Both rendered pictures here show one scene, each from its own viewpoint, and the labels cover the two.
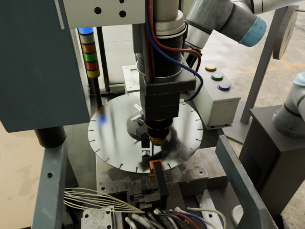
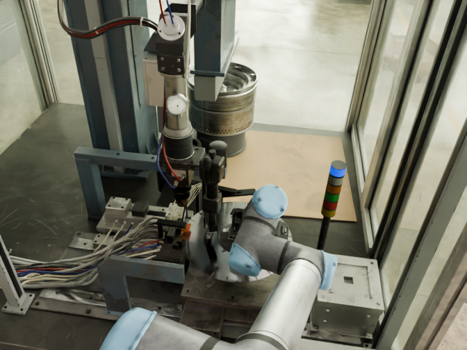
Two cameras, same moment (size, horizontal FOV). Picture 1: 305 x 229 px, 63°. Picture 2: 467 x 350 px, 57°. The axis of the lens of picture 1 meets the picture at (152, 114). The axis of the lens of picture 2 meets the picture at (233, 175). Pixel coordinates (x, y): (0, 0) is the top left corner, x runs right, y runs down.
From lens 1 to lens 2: 1.24 m
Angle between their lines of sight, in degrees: 77
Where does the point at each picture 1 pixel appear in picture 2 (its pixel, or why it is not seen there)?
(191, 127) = (217, 269)
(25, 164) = not seen: hidden behind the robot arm
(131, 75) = (351, 264)
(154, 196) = (171, 232)
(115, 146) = (221, 214)
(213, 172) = (188, 312)
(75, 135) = (298, 235)
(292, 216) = not seen: outside the picture
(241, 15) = (242, 227)
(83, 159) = not seen: hidden behind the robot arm
